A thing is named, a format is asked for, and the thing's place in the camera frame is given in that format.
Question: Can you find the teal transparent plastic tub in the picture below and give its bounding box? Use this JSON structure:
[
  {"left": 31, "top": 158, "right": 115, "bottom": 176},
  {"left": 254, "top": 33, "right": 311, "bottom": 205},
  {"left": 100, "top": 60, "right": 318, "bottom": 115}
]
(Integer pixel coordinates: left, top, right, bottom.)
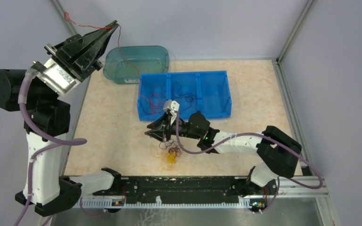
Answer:
[{"left": 103, "top": 46, "right": 170, "bottom": 84}]

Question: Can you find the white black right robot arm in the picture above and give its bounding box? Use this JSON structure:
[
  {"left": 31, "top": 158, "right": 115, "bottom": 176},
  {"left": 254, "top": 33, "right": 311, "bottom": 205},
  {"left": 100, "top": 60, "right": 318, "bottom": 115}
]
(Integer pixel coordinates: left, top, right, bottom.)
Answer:
[{"left": 145, "top": 111, "right": 302, "bottom": 194}]

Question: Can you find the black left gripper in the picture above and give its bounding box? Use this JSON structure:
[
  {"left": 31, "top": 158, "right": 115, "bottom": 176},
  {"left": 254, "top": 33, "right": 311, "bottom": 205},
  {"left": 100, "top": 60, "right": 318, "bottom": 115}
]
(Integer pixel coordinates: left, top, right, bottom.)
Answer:
[{"left": 43, "top": 18, "right": 118, "bottom": 81}]

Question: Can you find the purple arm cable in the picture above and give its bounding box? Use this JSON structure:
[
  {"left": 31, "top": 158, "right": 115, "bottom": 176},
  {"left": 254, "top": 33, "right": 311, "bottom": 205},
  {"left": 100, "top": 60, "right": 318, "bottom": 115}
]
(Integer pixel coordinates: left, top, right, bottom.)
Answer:
[
  {"left": 174, "top": 111, "right": 325, "bottom": 214},
  {"left": 12, "top": 74, "right": 88, "bottom": 226}
]

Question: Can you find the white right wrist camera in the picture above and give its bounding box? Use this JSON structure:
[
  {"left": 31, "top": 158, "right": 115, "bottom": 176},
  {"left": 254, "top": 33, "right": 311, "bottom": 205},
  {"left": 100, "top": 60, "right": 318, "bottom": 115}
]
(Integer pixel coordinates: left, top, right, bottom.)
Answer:
[{"left": 164, "top": 99, "right": 180, "bottom": 124}]

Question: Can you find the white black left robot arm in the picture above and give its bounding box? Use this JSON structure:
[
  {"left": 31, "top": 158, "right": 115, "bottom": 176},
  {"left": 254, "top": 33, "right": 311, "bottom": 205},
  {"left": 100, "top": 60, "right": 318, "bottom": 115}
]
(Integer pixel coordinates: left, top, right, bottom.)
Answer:
[{"left": 0, "top": 21, "right": 123, "bottom": 217}]

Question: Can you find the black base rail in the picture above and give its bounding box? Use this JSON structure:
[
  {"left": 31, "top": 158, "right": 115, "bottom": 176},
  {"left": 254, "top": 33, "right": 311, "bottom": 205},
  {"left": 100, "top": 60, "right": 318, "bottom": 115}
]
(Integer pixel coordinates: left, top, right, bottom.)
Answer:
[{"left": 93, "top": 176, "right": 276, "bottom": 204}]

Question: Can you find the grey slotted cable duct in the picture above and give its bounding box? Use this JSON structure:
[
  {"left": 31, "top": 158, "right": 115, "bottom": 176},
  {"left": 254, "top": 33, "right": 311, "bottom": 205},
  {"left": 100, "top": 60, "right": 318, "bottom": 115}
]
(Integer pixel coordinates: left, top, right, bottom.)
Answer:
[{"left": 73, "top": 198, "right": 252, "bottom": 209}]

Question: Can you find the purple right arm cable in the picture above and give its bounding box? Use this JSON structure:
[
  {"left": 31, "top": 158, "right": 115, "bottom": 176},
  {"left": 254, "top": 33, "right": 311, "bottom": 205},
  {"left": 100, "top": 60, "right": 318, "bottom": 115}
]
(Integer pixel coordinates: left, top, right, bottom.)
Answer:
[{"left": 174, "top": 111, "right": 325, "bottom": 214}]

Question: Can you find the colourful wire bundle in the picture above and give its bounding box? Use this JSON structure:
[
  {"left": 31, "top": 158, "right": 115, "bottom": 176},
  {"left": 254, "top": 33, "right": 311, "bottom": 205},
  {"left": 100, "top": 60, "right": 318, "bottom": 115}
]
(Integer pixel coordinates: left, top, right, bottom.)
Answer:
[{"left": 150, "top": 140, "right": 185, "bottom": 171}]

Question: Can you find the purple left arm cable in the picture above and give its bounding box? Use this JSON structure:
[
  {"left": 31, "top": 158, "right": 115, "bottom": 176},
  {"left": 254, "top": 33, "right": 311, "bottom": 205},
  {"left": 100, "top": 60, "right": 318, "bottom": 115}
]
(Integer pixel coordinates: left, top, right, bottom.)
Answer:
[{"left": 12, "top": 74, "right": 88, "bottom": 226}]

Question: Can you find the blue three-compartment plastic bin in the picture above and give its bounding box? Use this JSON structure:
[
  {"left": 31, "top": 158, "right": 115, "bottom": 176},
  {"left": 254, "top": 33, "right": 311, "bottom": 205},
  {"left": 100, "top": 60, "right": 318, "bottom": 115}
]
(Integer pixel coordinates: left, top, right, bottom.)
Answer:
[{"left": 137, "top": 71, "right": 232, "bottom": 121}]

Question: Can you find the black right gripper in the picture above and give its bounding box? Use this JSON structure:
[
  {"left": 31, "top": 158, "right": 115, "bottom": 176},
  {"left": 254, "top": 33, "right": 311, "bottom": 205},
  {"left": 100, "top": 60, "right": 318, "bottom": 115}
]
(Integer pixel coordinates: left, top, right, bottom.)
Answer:
[{"left": 145, "top": 112, "right": 201, "bottom": 142}]

